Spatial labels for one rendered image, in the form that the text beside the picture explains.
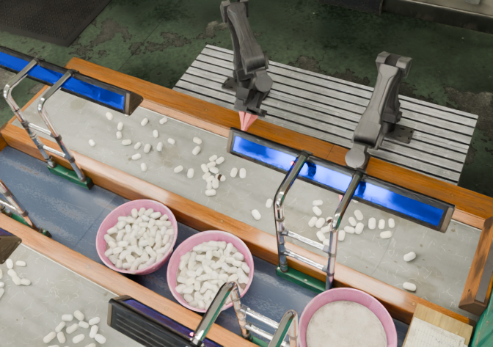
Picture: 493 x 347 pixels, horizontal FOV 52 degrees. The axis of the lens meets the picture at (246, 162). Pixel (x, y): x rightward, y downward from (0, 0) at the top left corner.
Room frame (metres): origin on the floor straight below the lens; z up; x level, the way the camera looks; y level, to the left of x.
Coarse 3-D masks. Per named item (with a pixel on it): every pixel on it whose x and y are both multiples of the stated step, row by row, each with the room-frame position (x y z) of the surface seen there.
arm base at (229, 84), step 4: (228, 80) 1.60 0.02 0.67; (232, 80) 1.59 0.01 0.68; (244, 80) 1.51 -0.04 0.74; (248, 80) 1.51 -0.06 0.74; (224, 84) 1.57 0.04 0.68; (228, 84) 1.57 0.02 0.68; (232, 84) 1.56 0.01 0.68; (236, 84) 1.56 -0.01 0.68; (240, 84) 1.51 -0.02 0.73; (244, 84) 1.50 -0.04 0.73; (248, 84) 1.50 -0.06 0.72; (224, 88) 1.55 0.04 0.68; (228, 88) 1.54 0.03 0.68; (232, 88) 1.54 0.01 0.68; (236, 88) 1.54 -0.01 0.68; (264, 92) 1.49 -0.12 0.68; (268, 92) 1.49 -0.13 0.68; (264, 96) 1.47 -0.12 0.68
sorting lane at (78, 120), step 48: (96, 144) 1.30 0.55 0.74; (144, 144) 1.26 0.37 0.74; (192, 144) 1.22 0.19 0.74; (192, 192) 1.00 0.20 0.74; (240, 192) 0.97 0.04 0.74; (288, 192) 0.94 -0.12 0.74; (288, 240) 0.76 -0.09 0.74; (384, 240) 0.71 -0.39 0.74; (432, 240) 0.69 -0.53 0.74; (432, 288) 0.54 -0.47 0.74
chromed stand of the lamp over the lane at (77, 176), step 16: (32, 64) 1.35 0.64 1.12; (16, 80) 1.28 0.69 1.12; (64, 80) 1.25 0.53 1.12; (48, 96) 1.18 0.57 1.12; (16, 112) 1.23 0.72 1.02; (32, 128) 1.25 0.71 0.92; (48, 128) 1.15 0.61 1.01; (64, 144) 1.15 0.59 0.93; (48, 160) 1.23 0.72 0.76; (64, 176) 1.20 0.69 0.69; (80, 176) 1.15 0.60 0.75
